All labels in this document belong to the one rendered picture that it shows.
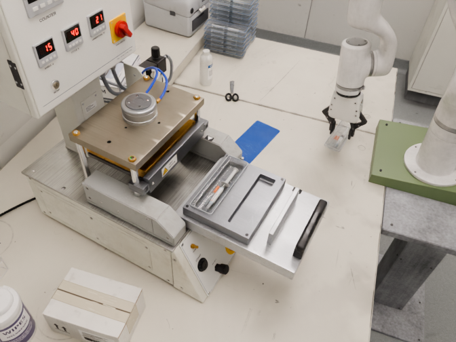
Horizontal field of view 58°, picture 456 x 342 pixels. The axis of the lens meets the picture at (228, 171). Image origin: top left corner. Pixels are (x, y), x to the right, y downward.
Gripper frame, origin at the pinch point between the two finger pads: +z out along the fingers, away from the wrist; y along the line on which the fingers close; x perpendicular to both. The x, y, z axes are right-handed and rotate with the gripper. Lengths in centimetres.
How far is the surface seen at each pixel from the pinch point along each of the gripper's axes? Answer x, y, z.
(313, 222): 57, -12, -16
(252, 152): 20.1, 23.7, 4.3
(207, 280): 70, 8, 4
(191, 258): 72, 11, -5
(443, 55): -164, -14, 40
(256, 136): 12.1, 26.2, 3.8
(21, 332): 104, 34, -1
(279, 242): 63, -7, -12
